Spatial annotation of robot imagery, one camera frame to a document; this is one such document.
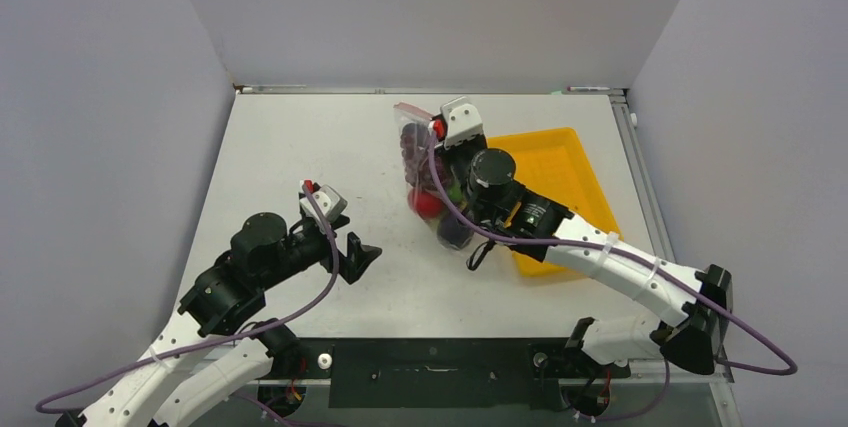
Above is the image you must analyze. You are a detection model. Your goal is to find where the green cabbage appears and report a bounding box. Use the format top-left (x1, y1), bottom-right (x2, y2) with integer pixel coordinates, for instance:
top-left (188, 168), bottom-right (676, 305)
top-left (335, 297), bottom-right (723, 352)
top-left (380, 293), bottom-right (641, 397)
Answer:
top-left (446, 183), bottom-right (464, 206)

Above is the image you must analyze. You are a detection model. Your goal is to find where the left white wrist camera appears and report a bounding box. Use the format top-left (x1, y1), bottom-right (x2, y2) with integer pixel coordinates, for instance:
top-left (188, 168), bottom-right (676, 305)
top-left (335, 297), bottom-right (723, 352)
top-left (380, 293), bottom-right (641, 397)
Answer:
top-left (299, 180), bottom-right (350, 233)

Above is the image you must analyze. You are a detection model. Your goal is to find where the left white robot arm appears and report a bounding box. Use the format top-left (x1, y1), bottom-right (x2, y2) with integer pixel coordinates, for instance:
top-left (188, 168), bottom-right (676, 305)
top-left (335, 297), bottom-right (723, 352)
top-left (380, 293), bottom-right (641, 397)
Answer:
top-left (57, 203), bottom-right (382, 426)

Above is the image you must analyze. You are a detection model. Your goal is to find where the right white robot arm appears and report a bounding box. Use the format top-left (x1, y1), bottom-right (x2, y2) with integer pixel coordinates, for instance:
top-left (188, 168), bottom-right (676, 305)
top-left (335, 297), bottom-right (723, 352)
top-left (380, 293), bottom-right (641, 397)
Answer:
top-left (434, 138), bottom-right (733, 375)

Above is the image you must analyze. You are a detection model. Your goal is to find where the clear zip top bag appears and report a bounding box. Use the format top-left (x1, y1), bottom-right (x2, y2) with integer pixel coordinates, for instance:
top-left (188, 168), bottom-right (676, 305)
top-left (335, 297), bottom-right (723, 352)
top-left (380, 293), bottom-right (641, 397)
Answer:
top-left (393, 102), bottom-right (474, 251)

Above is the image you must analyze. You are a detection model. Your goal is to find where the aluminium frame rail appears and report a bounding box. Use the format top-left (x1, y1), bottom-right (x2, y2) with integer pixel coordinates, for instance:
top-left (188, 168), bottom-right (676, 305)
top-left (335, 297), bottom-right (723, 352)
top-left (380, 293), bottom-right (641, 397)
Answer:
top-left (139, 84), bottom-right (737, 386)

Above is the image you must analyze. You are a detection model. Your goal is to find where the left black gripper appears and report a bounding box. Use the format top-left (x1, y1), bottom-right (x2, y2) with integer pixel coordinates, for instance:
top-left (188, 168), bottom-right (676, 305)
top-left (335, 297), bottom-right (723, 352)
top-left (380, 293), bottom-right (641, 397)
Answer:
top-left (258, 213), bottom-right (380, 290)

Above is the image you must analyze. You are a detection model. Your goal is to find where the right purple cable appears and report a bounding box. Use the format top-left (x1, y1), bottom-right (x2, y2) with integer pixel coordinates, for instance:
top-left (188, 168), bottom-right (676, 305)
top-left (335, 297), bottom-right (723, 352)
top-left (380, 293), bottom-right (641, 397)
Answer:
top-left (427, 129), bottom-right (799, 378)

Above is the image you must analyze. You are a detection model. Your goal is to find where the yellow plastic tray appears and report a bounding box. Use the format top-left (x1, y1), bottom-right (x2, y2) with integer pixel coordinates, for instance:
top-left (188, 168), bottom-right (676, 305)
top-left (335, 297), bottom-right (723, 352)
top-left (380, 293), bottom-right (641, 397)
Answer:
top-left (486, 127), bottom-right (623, 280)

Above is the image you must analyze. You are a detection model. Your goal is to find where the red tomato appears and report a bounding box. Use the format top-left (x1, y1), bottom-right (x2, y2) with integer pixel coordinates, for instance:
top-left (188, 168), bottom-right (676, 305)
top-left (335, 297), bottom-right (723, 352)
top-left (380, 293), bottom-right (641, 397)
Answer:
top-left (407, 189), bottom-right (445, 221)

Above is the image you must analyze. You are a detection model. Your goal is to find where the purple cable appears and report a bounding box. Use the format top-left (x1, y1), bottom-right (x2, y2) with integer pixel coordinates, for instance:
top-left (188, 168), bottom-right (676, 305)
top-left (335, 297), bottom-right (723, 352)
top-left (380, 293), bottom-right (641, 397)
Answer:
top-left (427, 129), bottom-right (799, 378)
top-left (35, 182), bottom-right (342, 415)

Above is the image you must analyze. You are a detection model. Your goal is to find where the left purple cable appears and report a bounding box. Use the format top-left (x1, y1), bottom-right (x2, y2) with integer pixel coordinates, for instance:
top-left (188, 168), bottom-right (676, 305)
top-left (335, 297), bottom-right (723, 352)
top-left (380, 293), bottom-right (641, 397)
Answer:
top-left (35, 182), bottom-right (342, 415)

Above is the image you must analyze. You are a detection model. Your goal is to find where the black loop cable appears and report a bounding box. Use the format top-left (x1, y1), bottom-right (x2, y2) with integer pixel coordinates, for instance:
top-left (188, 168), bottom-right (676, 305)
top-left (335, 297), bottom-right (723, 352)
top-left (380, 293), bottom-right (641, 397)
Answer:
top-left (466, 238), bottom-right (498, 273)

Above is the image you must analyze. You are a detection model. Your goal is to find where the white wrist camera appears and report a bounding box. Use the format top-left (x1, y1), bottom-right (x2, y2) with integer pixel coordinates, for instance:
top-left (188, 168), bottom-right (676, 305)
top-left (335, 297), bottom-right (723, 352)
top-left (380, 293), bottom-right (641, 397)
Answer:
top-left (431, 96), bottom-right (484, 149)
top-left (299, 180), bottom-right (350, 233)

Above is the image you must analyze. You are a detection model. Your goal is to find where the red grape bunch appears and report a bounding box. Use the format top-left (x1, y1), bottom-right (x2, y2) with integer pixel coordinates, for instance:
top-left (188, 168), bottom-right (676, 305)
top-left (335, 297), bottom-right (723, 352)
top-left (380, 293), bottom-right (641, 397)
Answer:
top-left (400, 122), bottom-right (436, 192)

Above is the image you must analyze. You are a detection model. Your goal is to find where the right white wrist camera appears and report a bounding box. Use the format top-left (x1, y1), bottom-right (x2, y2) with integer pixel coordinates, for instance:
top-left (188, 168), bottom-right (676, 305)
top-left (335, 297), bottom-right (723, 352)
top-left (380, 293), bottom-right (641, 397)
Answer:
top-left (431, 96), bottom-right (484, 149)

